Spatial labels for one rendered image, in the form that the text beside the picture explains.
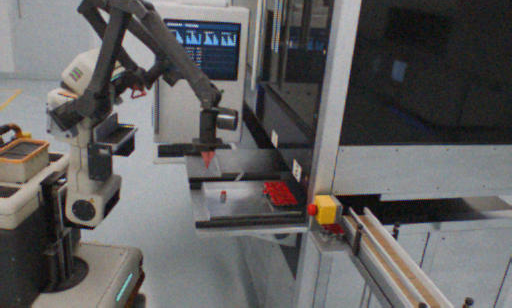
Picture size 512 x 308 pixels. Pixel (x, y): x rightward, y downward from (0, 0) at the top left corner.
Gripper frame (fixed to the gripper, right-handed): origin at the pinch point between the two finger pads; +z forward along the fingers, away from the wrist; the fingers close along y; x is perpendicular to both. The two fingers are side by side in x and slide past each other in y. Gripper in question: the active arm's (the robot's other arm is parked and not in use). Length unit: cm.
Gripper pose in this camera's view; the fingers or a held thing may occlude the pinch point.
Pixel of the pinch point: (206, 165)
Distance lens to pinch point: 149.9
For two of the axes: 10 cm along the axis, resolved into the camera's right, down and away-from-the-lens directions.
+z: -0.7, 9.4, 3.4
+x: -2.1, -3.4, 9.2
